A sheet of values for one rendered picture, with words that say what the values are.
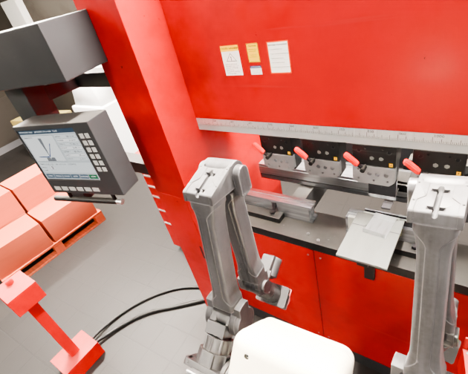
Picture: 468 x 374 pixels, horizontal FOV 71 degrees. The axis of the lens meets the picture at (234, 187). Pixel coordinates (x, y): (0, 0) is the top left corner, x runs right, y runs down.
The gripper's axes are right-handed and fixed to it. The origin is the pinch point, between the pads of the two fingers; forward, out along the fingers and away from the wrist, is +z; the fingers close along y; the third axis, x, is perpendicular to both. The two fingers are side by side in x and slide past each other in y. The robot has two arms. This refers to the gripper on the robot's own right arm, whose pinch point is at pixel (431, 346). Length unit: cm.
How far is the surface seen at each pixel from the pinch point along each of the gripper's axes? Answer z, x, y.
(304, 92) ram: -33, -54, 63
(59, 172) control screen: -31, 16, 154
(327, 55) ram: -45, -60, 55
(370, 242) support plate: 9.5, -25.4, 28.6
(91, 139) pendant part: -45, -1, 128
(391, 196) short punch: 6, -45, 28
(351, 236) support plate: 10.2, -25.0, 35.8
